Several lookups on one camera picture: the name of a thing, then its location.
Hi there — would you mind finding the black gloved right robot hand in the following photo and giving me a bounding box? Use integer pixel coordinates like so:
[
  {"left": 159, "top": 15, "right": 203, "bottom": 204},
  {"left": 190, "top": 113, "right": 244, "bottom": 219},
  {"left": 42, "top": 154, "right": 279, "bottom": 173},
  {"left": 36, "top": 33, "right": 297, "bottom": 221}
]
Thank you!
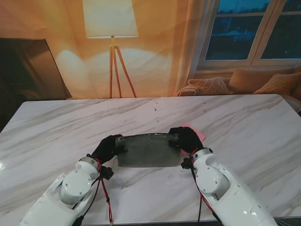
[{"left": 168, "top": 126, "right": 205, "bottom": 155}]

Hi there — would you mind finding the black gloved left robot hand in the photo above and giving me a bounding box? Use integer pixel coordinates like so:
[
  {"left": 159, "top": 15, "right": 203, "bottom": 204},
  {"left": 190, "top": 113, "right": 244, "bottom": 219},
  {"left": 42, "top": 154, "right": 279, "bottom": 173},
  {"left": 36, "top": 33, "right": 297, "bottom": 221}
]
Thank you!
[{"left": 90, "top": 134, "right": 127, "bottom": 165}]

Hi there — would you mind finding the pink paper document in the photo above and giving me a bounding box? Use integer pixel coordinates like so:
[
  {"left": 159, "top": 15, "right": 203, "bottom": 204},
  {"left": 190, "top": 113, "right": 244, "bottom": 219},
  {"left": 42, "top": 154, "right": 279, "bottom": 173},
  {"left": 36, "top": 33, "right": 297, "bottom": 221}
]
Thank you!
[{"left": 181, "top": 122, "right": 206, "bottom": 156}]

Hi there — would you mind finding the grey felt zip pouch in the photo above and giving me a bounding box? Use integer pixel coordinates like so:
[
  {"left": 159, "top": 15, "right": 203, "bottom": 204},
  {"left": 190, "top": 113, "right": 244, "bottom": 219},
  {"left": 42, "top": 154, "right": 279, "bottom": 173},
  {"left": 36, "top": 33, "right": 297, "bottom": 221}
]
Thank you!
[{"left": 115, "top": 133, "right": 183, "bottom": 168}]

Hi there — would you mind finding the beige throw blanket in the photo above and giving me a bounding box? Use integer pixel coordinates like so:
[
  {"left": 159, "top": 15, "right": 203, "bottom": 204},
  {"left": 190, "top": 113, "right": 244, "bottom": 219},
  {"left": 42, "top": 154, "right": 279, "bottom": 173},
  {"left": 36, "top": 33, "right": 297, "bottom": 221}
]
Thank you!
[{"left": 176, "top": 84, "right": 200, "bottom": 97}]

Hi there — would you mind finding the cream knitted cushion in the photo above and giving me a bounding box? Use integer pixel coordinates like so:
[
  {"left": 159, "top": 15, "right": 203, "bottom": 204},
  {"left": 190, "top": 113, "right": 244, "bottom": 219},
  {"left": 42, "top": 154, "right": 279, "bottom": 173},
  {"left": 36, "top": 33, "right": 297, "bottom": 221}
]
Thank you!
[{"left": 187, "top": 77, "right": 233, "bottom": 96}]

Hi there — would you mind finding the sheer cream curtain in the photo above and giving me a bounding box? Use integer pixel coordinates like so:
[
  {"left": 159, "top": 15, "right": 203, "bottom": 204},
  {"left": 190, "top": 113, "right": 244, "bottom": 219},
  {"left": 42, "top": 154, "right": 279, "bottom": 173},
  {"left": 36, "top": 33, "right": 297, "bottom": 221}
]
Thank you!
[{"left": 173, "top": 0, "right": 221, "bottom": 96}]

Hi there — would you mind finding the orange knitted cushion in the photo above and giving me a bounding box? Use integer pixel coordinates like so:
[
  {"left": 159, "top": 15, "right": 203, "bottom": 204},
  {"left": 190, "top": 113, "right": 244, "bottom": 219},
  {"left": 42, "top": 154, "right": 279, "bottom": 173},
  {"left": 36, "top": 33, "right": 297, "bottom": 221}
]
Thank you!
[{"left": 253, "top": 72, "right": 301, "bottom": 95}]

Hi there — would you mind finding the dark flat screen panel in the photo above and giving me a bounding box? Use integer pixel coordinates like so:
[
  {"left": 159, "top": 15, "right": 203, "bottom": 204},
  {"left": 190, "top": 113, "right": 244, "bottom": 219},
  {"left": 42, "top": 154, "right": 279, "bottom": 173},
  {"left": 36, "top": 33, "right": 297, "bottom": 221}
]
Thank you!
[{"left": 0, "top": 37, "right": 72, "bottom": 101}]

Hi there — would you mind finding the beige sofa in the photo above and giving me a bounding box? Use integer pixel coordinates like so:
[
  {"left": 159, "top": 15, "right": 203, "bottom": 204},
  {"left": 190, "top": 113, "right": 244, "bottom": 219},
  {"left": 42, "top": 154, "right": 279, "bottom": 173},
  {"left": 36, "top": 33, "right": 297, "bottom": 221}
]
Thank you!
[{"left": 221, "top": 65, "right": 301, "bottom": 113}]

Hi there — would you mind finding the white framed window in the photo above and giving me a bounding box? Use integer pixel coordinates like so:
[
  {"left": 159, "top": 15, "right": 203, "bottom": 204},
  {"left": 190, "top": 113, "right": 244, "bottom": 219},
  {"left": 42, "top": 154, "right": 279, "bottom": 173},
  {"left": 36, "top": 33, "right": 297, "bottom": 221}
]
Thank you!
[{"left": 196, "top": 0, "right": 301, "bottom": 71}]

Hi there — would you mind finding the floor lamp with tripod legs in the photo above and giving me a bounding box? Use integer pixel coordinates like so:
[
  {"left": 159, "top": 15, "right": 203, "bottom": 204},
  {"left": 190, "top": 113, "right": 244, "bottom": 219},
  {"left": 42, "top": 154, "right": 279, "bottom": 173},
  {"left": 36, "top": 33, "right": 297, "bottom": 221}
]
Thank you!
[{"left": 82, "top": 0, "right": 139, "bottom": 98}]

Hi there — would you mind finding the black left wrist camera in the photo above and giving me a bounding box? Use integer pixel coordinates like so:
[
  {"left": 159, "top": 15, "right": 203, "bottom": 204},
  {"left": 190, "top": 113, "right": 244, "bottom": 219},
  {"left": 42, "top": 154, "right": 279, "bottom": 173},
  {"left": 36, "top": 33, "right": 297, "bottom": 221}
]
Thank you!
[{"left": 100, "top": 166, "right": 115, "bottom": 181}]

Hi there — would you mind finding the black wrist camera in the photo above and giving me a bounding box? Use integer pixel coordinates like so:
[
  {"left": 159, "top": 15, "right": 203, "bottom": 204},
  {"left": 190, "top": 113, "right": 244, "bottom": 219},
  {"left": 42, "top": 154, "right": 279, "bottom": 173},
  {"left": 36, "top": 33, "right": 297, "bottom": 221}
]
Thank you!
[
  {"left": 180, "top": 157, "right": 195, "bottom": 170},
  {"left": 100, "top": 166, "right": 115, "bottom": 181}
]

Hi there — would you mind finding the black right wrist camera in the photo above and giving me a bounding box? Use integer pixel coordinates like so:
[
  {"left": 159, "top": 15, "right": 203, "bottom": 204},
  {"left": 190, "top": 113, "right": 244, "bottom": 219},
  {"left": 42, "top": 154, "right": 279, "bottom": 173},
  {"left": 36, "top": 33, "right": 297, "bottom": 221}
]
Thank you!
[{"left": 180, "top": 157, "right": 195, "bottom": 170}]

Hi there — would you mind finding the red black left arm cable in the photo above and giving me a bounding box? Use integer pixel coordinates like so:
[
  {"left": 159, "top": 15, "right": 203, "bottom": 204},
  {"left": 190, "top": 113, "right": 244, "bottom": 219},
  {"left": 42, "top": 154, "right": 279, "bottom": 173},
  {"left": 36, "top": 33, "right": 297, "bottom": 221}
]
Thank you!
[{"left": 72, "top": 160, "right": 115, "bottom": 226}]

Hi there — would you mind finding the red black arm cable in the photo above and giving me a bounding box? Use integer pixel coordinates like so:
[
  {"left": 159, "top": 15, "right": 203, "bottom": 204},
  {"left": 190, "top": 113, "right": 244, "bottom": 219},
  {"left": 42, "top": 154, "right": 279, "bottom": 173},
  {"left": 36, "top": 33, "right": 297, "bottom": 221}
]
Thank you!
[
  {"left": 72, "top": 160, "right": 115, "bottom": 226},
  {"left": 191, "top": 164, "right": 222, "bottom": 223}
]

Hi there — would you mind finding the red black right arm cable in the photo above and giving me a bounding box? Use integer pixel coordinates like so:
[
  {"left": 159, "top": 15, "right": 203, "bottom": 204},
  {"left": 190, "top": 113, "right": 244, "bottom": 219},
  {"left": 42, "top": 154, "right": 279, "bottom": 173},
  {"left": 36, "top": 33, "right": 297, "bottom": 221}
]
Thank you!
[{"left": 191, "top": 164, "right": 222, "bottom": 223}]

